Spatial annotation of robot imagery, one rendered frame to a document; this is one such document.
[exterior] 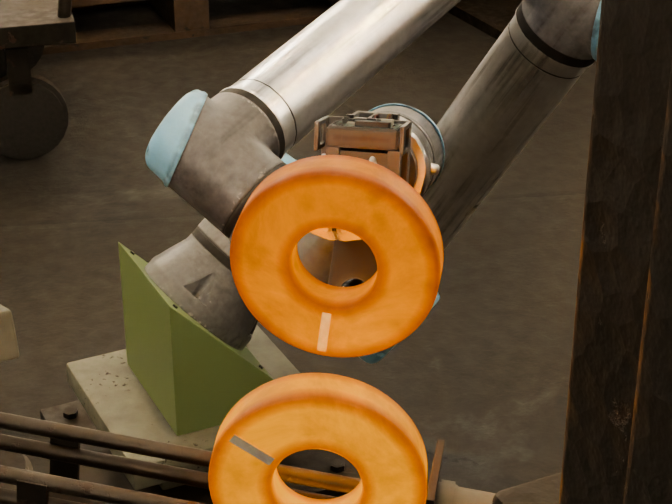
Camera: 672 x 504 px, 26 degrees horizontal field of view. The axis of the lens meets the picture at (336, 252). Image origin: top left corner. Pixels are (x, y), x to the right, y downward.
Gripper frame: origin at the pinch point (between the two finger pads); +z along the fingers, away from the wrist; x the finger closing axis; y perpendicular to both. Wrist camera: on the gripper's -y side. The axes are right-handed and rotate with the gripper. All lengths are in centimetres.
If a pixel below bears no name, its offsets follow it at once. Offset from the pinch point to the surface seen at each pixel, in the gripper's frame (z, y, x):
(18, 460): -21.6, -27.7, -32.7
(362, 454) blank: 7.6, -13.8, 3.7
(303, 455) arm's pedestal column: -108, -55, -21
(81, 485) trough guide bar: 8.5, -17.8, -16.1
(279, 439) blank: 8.4, -13.0, -2.0
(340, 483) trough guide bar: 2.1, -18.1, 1.4
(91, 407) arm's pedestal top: -100, -48, -52
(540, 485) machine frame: 31.1, -6.4, 16.0
